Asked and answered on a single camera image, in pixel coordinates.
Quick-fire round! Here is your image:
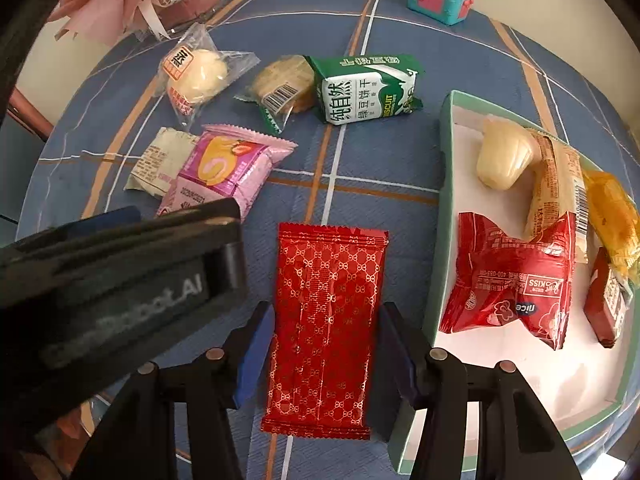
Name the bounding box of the cream white snack pack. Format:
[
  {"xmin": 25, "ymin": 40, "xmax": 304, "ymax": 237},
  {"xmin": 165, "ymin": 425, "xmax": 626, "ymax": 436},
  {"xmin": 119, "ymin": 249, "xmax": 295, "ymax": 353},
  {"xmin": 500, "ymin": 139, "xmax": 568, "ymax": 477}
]
[{"xmin": 125, "ymin": 127, "xmax": 198, "ymax": 198}]

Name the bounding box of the red heart snack pack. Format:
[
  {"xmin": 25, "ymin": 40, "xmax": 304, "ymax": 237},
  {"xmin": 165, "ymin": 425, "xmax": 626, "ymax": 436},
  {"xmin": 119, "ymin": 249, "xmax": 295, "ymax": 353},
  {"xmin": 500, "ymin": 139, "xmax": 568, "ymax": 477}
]
[{"xmin": 439, "ymin": 212, "xmax": 575, "ymax": 350}]

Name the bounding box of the dark red biscuit pack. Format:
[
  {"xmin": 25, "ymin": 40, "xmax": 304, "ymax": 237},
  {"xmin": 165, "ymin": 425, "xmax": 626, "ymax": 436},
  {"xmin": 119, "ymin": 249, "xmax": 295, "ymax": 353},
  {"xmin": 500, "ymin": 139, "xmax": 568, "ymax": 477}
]
[{"xmin": 584, "ymin": 247, "xmax": 630, "ymax": 349}]

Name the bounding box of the pink swiss roll pack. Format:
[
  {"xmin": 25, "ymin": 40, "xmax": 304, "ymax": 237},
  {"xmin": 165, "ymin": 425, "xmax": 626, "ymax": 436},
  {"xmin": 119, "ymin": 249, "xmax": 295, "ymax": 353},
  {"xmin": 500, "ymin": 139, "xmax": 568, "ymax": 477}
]
[{"xmin": 157, "ymin": 124, "xmax": 297, "ymax": 219}]

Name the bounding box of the orange cake wrapper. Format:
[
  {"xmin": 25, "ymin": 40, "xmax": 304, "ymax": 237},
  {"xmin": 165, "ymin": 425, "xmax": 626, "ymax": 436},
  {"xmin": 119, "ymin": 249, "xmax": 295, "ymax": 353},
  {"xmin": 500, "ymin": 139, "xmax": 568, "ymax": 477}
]
[{"xmin": 582, "ymin": 170, "xmax": 639, "ymax": 286}]

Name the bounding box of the red gold-patterned snack bar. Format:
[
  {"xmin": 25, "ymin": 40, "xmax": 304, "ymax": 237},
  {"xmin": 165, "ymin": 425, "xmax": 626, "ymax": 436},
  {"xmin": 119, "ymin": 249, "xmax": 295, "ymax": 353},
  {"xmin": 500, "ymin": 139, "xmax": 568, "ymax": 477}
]
[{"xmin": 260, "ymin": 223, "xmax": 388, "ymax": 440}]

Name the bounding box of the tan red-printed snack pack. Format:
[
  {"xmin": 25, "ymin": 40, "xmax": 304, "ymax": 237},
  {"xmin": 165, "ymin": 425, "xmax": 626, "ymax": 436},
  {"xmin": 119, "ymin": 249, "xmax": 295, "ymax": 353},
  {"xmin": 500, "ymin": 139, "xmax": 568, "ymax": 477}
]
[{"xmin": 524, "ymin": 129, "xmax": 588, "ymax": 263}]

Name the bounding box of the white bun clear wrapper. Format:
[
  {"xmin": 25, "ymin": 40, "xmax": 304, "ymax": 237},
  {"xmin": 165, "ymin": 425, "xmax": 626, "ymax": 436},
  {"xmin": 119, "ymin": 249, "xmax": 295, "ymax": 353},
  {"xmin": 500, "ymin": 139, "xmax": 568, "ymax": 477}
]
[{"xmin": 155, "ymin": 23, "xmax": 260, "ymax": 131}]

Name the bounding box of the pale yellow bun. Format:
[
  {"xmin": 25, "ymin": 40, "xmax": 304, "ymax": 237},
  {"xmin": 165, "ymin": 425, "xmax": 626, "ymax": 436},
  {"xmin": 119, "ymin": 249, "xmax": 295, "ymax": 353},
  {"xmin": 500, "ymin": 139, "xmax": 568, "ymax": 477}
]
[{"xmin": 476, "ymin": 115, "xmax": 541, "ymax": 191}]

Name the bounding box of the round cookie green-edged wrapper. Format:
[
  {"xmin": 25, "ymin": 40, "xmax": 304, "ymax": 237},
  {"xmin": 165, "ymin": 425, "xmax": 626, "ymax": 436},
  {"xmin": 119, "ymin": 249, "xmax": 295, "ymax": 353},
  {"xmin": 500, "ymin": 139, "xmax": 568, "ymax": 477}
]
[{"xmin": 235, "ymin": 54, "xmax": 316, "ymax": 134}]

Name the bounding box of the green biscuit pack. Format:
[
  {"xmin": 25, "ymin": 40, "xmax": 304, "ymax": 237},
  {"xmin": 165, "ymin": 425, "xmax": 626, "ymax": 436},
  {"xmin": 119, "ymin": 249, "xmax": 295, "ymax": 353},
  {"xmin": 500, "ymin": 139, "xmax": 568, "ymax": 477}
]
[{"xmin": 306, "ymin": 54, "xmax": 423, "ymax": 126}]

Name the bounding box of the teal-rimmed white tray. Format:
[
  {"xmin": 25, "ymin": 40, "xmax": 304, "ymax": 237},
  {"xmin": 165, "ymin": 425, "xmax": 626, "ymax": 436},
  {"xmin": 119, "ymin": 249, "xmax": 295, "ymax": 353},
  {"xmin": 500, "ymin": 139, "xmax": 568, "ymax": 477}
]
[{"xmin": 423, "ymin": 91, "xmax": 639, "ymax": 466}]

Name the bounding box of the dark blue-grey cabinet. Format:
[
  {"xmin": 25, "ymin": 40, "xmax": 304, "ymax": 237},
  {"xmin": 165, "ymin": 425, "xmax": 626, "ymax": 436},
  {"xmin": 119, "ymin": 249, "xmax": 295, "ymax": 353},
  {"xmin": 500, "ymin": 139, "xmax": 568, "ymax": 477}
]
[{"xmin": 0, "ymin": 88, "xmax": 53, "ymax": 246}]

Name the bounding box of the blue plaid tablecloth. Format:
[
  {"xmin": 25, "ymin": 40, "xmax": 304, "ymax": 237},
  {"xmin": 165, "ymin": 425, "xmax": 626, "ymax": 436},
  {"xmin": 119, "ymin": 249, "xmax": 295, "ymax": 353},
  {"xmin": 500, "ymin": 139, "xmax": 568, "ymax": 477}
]
[{"xmin": 17, "ymin": 0, "xmax": 639, "ymax": 364}]

